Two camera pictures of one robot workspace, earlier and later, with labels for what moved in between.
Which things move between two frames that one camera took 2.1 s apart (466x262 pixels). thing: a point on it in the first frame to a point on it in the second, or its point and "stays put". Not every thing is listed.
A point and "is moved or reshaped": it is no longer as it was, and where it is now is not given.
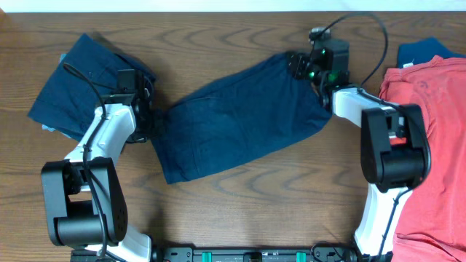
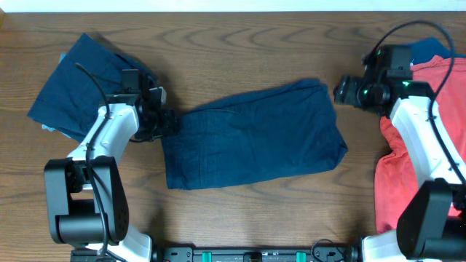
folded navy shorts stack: (87, 72) stays put
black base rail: (242, 253) stays put
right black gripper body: (307, 69) to (360, 94)
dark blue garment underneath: (421, 51) stays put
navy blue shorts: (232, 116) is moved or reshaped
